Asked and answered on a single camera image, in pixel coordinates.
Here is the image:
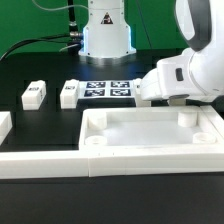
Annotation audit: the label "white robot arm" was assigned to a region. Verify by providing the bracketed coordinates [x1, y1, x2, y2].
[79, 0, 224, 102]

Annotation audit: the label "white L-shaped guide fence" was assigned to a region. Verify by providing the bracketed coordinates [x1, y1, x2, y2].
[0, 105, 224, 180]

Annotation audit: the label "grey thin cable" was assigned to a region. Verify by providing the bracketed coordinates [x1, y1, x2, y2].
[31, 0, 90, 12]

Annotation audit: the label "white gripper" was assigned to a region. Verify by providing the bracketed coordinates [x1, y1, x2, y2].
[139, 57, 194, 102]

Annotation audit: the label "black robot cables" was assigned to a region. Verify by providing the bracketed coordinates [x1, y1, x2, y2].
[0, 0, 84, 62]

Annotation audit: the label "fiducial marker sheet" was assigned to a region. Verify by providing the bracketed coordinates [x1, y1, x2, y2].
[79, 80, 133, 99]

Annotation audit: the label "white block at left edge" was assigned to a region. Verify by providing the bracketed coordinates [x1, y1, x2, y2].
[0, 111, 12, 145]

